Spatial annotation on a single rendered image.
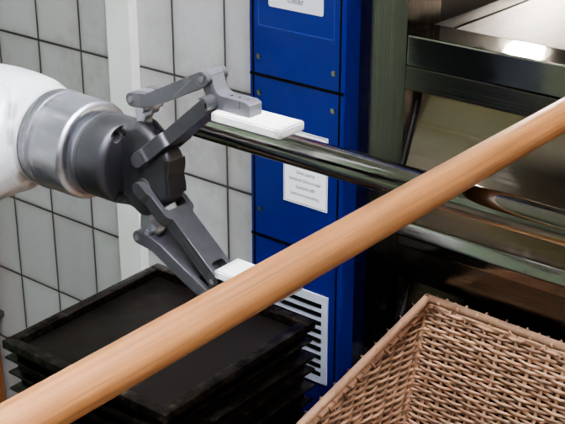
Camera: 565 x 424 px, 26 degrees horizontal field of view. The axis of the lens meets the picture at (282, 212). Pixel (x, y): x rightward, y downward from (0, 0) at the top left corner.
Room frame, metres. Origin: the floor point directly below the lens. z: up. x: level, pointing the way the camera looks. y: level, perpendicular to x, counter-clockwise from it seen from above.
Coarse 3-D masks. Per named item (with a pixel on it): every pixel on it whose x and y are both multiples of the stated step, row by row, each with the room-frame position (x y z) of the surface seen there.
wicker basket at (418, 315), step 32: (416, 320) 1.37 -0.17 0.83; (480, 320) 1.34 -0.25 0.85; (384, 352) 1.32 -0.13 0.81; (416, 352) 1.38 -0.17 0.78; (448, 352) 1.35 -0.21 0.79; (480, 352) 1.33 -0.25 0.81; (512, 352) 1.31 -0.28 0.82; (544, 352) 1.28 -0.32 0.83; (352, 384) 1.27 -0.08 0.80; (384, 384) 1.33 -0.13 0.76; (416, 384) 1.37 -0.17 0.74; (448, 384) 1.34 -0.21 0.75; (480, 384) 1.32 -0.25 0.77; (512, 384) 1.29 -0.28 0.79; (544, 384) 1.27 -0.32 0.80; (320, 416) 1.22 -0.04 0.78; (352, 416) 1.29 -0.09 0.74; (384, 416) 1.33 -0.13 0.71; (416, 416) 1.35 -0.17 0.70; (448, 416) 1.32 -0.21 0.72; (480, 416) 1.31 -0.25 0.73; (512, 416) 1.28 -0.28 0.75; (544, 416) 1.25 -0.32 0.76
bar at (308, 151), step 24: (240, 144) 1.13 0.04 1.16; (264, 144) 1.11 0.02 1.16; (288, 144) 1.10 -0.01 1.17; (312, 144) 1.09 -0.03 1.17; (312, 168) 1.08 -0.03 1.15; (336, 168) 1.06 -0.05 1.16; (360, 168) 1.04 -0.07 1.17; (384, 168) 1.03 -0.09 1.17; (408, 168) 1.02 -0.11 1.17; (384, 192) 1.03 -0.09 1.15; (480, 192) 0.97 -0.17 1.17; (480, 216) 0.96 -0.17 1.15; (504, 216) 0.95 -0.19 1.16; (528, 216) 0.93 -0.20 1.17; (552, 216) 0.92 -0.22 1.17; (552, 240) 0.92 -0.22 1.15
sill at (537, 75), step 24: (408, 48) 1.46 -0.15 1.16; (432, 48) 1.43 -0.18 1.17; (456, 48) 1.41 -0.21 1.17; (480, 48) 1.40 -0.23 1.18; (504, 48) 1.40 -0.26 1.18; (528, 48) 1.40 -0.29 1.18; (552, 48) 1.40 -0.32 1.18; (456, 72) 1.41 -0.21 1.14; (480, 72) 1.39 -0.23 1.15; (504, 72) 1.37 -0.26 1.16; (528, 72) 1.35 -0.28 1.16; (552, 72) 1.33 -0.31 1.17; (552, 96) 1.33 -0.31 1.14
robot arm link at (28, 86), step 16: (0, 64) 1.10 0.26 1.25; (0, 80) 1.06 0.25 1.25; (16, 80) 1.05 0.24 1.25; (32, 80) 1.05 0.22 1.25; (48, 80) 1.06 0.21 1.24; (0, 96) 1.03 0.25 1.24; (16, 96) 1.03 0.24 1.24; (32, 96) 1.03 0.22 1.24; (0, 112) 1.02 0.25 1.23; (16, 112) 1.02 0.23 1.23; (0, 128) 1.01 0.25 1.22; (16, 128) 1.01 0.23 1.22; (0, 144) 1.00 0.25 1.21; (16, 144) 1.01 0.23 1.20; (0, 160) 1.00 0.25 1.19; (16, 160) 1.01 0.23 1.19; (0, 176) 1.00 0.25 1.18; (16, 176) 1.01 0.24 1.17; (0, 192) 1.01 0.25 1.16; (16, 192) 1.02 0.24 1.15
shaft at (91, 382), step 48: (480, 144) 1.00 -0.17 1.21; (528, 144) 1.03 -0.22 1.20; (432, 192) 0.91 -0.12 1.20; (336, 240) 0.81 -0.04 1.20; (240, 288) 0.73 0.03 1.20; (288, 288) 0.76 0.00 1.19; (144, 336) 0.66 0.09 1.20; (192, 336) 0.68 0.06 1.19; (48, 384) 0.61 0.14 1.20; (96, 384) 0.62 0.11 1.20
